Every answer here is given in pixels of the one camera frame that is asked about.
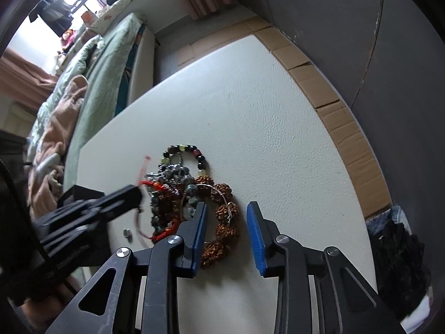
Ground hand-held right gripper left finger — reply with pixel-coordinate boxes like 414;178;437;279
43;202;209;334

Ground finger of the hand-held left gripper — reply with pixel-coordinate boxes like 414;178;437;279
33;210;109;253
87;184;143;222

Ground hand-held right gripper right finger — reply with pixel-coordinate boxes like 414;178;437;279
246;201;407;334

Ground red cord bracelet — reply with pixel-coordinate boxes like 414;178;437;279
134;179;182;245

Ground brown rudraksha bead bracelet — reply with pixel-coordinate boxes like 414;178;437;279
194;175;241;269

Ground dark stone bead bracelet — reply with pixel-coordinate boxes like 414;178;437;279
149;174;203;234

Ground thin silver wire bangle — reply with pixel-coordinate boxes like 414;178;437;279
181;184;238;224

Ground silver ball chain necklace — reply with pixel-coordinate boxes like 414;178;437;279
144;162;191;189

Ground multicolour bead bracelet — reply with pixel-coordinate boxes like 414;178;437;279
160;143;211;179

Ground pink fleece blanket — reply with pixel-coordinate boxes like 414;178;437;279
26;75;90;224

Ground green bed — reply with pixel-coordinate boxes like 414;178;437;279
64;12;144;195

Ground pale green quilt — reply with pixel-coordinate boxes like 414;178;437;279
26;35;105;162

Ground flattened cardboard floor sheets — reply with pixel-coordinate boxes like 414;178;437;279
156;17;395;220

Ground bag of dark clothes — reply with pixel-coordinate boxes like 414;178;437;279
364;205;436;333

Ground pink plush toy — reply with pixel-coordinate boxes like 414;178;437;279
60;29;76;51

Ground leaf print window seat cushion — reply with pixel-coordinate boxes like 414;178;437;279
88;0;168;36

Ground dark hanging clothes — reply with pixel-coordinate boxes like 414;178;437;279
29;0;76;38

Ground white bed frame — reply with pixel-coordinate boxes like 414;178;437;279
127;28;157;109

